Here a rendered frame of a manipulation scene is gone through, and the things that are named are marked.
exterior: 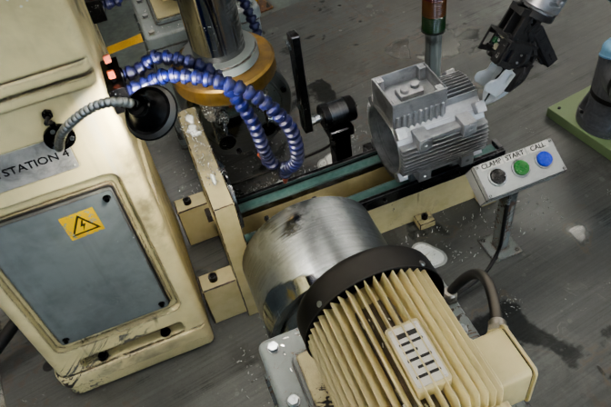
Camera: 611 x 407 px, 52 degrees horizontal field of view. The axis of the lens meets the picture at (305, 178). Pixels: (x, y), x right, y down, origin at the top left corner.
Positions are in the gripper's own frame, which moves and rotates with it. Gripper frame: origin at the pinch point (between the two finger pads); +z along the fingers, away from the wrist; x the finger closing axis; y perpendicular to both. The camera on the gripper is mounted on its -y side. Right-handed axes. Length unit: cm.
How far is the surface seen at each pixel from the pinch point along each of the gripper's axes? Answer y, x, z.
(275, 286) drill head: 50, 27, 25
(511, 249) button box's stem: -11.5, 17.9, 25.9
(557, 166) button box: -3.7, 19.8, 1.7
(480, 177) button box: 10.1, 16.9, 7.8
